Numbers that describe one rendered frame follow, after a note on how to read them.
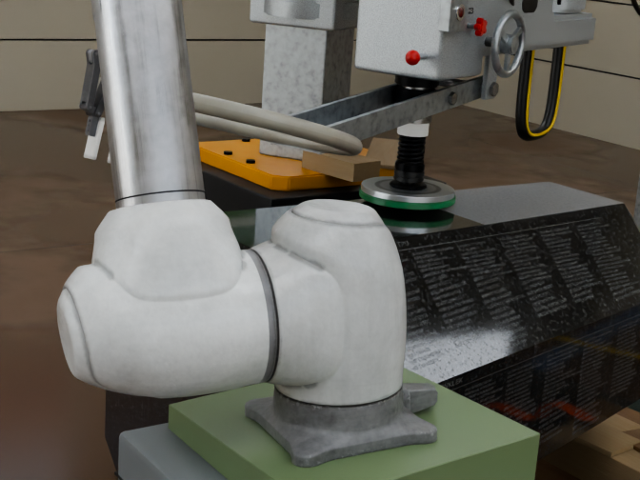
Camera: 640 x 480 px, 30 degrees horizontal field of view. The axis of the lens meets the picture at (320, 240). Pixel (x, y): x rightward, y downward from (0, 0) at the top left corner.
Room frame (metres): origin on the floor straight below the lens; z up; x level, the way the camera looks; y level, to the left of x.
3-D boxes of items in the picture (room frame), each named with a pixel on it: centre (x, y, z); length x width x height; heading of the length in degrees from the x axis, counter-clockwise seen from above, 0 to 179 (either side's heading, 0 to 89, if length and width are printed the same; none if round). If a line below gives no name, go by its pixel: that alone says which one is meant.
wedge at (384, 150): (3.31, -0.17, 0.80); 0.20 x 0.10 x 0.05; 171
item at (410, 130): (2.62, -0.19, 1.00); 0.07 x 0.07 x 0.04
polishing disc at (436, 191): (2.62, -0.19, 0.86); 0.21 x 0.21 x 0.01
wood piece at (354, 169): (3.11, -0.04, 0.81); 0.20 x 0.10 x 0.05; 44
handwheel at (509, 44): (2.66, -0.36, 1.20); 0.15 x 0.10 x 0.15; 146
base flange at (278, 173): (3.35, 0.07, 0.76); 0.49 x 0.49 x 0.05; 36
